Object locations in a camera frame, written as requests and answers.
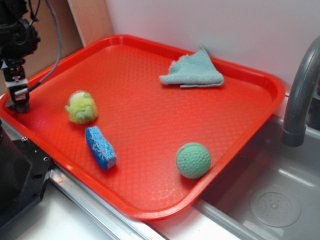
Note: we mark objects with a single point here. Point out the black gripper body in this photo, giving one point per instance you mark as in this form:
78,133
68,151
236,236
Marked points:
18,37

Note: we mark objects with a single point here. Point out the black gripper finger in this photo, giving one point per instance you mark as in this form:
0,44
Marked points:
15,80

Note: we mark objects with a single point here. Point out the brown grey rock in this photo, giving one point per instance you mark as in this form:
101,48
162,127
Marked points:
21,108

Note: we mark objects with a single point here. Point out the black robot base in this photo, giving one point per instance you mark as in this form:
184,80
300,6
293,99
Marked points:
24,171

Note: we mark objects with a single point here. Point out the green plush toy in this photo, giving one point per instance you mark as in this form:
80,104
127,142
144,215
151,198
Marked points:
81,108

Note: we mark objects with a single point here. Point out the blue sponge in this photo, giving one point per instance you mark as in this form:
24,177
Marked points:
101,149

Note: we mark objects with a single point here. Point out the teal folded cloth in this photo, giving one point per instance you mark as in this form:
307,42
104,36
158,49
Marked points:
193,71

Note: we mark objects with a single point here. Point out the green dimpled ball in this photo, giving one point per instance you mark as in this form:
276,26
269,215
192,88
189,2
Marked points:
193,160

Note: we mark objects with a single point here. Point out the grey plastic sink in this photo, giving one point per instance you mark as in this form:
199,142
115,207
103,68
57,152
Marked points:
269,191

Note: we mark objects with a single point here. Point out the grey faucet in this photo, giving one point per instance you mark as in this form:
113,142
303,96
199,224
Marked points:
303,105

